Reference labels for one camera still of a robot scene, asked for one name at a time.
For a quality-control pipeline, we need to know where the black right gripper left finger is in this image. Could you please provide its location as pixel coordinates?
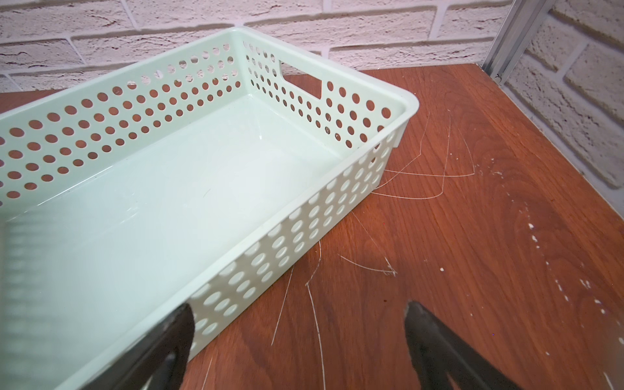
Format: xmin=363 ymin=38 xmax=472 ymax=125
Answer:
xmin=84 ymin=303 xmax=195 ymax=389

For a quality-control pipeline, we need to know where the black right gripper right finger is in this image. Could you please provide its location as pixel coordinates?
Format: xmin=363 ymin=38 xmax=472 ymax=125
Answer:
xmin=404 ymin=301 xmax=519 ymax=389

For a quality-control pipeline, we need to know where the mint green perforated basket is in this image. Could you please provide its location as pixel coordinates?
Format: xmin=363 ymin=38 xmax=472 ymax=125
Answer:
xmin=1 ymin=28 xmax=419 ymax=389

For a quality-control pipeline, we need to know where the aluminium corner post right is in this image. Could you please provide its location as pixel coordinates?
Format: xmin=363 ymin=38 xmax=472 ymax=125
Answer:
xmin=482 ymin=0 xmax=556 ymax=85

